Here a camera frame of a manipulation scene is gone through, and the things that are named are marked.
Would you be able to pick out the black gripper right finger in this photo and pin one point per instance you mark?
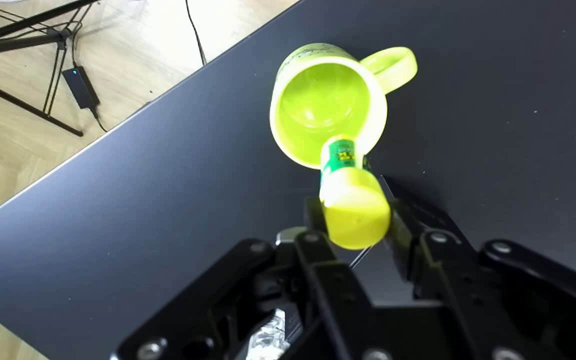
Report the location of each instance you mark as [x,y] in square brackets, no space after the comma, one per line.
[475,292]

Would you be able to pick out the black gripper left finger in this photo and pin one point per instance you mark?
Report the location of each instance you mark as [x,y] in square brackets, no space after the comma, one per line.
[314,300]

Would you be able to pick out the lime green mug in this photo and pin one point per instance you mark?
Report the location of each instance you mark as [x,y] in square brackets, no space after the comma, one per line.
[328,100]

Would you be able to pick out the black power adapter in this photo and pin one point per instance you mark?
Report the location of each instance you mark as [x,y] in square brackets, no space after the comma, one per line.
[80,87]

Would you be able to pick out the thin black tripod stand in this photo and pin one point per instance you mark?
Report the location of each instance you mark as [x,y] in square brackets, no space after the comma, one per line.
[28,41]

